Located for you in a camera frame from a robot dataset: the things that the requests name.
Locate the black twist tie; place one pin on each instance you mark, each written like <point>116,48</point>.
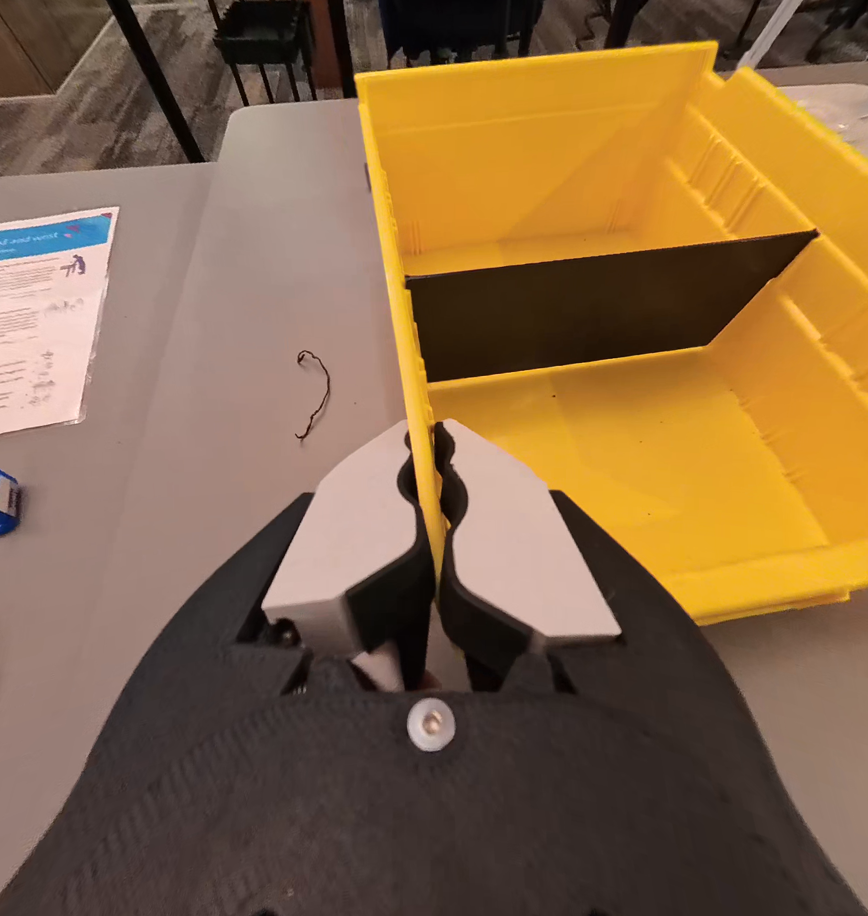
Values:
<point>325,390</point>

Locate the laminated instruction sheet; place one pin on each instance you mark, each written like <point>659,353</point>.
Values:
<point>33,322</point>

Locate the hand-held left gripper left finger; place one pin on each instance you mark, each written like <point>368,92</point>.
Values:
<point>333,544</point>

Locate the black bin divider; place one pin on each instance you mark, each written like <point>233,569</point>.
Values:
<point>584,315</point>

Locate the yellow plastic bin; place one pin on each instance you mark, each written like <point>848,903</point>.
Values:
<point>620,465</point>

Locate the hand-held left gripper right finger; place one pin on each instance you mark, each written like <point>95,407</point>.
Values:
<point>527,558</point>

